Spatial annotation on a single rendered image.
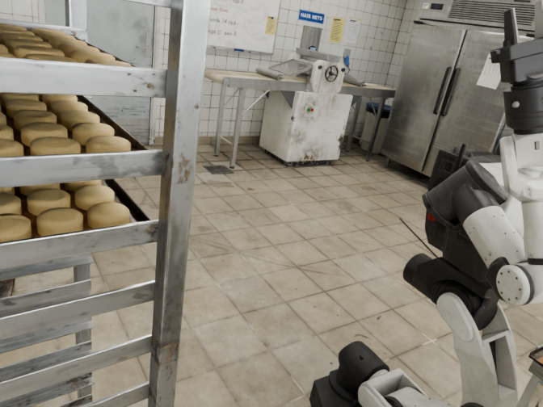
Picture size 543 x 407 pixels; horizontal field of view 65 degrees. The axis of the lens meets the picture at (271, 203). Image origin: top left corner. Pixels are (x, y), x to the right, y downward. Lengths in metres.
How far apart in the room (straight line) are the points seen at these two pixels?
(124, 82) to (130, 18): 4.32
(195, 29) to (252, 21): 4.82
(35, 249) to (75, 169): 0.10
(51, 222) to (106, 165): 0.10
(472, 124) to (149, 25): 3.46
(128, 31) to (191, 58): 4.33
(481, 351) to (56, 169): 1.18
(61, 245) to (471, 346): 1.14
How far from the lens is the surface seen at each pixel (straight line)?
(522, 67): 0.90
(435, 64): 5.20
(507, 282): 0.95
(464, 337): 1.38
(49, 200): 0.60
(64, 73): 0.46
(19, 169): 0.47
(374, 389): 1.72
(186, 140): 0.48
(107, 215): 0.56
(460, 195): 1.07
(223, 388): 2.03
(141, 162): 0.50
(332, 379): 1.91
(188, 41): 0.46
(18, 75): 0.45
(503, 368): 1.50
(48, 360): 1.18
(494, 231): 1.01
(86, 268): 1.06
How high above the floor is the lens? 1.49
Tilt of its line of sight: 23 degrees down
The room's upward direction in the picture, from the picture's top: 10 degrees clockwise
